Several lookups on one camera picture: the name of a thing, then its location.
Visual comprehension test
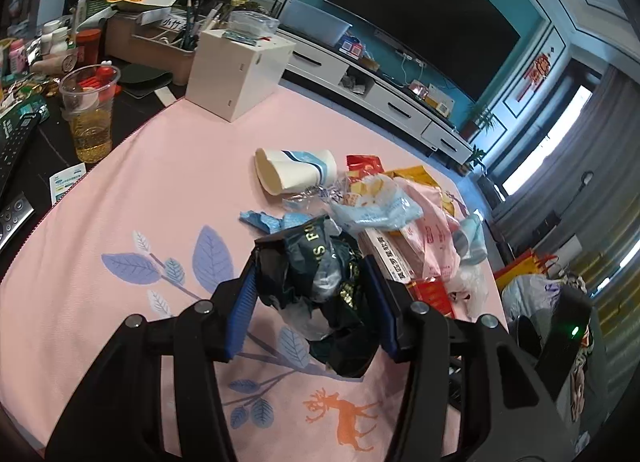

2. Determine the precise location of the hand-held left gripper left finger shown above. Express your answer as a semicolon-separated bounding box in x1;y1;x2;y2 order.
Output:
45;257;261;462

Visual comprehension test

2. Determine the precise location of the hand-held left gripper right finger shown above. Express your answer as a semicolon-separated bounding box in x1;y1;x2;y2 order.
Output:
362;254;586;462

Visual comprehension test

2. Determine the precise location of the dark green bag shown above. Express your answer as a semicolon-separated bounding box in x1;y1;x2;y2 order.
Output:
254;217;383;383

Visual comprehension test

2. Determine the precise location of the white plastic sack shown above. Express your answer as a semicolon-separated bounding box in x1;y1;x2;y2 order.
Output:
501;274;566;328

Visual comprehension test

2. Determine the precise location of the red flat packet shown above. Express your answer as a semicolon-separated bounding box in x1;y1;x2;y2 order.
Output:
407;277;456;318

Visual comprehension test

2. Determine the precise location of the white paper carton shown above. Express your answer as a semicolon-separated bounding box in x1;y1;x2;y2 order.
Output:
357;227;416;283

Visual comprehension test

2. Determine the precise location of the yellow red shopping bag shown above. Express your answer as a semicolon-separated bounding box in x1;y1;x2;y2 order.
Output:
493;249;558;293

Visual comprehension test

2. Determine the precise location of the white crumpled plastic bag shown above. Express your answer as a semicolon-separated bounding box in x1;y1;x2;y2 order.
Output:
447;262;488;318

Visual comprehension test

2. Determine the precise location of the pink plastic bag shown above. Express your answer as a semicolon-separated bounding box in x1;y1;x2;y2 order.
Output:
395;177;463;288

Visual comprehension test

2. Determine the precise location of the light blue crumpled wrapper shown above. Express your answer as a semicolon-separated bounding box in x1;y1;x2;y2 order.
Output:
239;209;301;235

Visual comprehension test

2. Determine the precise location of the light blue plastic snack wrapper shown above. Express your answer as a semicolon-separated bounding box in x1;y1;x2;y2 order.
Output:
327;174;423;238

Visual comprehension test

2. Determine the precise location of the clear crinkled plastic wrapper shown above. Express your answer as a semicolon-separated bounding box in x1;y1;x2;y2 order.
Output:
282;184;346;215

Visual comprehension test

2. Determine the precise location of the yellow chip bag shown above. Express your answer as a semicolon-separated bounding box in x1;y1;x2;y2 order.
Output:
387;165;471;218

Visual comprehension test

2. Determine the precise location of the red snack wrapper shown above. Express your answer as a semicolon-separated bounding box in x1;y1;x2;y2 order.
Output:
346;154;385;178

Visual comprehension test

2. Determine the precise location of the white blue striped paper cup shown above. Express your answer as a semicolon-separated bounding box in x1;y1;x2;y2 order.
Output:
254;147;337;197

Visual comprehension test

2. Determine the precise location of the pink printed tablecloth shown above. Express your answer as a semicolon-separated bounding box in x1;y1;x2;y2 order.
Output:
0;79;508;462

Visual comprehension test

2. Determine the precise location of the small potted plant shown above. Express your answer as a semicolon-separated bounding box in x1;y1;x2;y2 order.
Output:
462;144;488;178

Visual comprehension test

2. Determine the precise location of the white television cabinet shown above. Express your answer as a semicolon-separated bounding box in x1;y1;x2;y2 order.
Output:
277;27;476;165

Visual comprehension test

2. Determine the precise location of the white blue leaflet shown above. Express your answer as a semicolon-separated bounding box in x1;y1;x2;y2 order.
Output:
50;162;88;205

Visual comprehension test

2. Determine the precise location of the tall potted plant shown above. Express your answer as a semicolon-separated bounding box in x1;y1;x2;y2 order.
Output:
460;102;498;143

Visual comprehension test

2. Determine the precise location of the desk calendar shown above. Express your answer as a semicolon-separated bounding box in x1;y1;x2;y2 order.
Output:
425;86;455;117

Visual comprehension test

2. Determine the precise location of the grey curtain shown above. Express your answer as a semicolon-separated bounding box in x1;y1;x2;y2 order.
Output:
492;64;640;253

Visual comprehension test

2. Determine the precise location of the clear plastic cup with drink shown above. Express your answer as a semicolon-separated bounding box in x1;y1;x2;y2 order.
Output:
59;64;122;164

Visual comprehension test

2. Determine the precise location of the white wooden box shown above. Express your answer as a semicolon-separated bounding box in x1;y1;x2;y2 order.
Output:
185;28;297;123

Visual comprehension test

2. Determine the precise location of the silver remote control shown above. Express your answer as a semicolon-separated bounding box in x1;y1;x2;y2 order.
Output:
0;192;36;250

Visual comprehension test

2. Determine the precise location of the dark green pad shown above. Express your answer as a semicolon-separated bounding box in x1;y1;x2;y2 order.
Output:
120;62;173;99

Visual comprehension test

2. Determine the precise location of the red toy figure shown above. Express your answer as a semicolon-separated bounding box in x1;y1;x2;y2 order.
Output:
80;61;122;95

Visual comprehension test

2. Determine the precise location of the cardboard box with pens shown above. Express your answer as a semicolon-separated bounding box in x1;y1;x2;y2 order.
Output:
102;12;201;85

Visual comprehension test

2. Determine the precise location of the black remote control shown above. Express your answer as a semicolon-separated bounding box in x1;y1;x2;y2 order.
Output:
0;112;41;193

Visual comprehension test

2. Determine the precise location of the black television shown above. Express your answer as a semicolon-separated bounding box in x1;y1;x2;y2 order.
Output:
322;0;522;103

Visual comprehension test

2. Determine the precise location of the blue storage bin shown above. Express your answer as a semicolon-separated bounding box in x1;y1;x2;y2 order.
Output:
285;0;353;47

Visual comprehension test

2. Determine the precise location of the red lid jar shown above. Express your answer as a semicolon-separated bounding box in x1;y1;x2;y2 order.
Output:
75;28;103;68

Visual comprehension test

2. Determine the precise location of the red wall ornament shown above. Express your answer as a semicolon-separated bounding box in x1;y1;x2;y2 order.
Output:
515;54;551;103

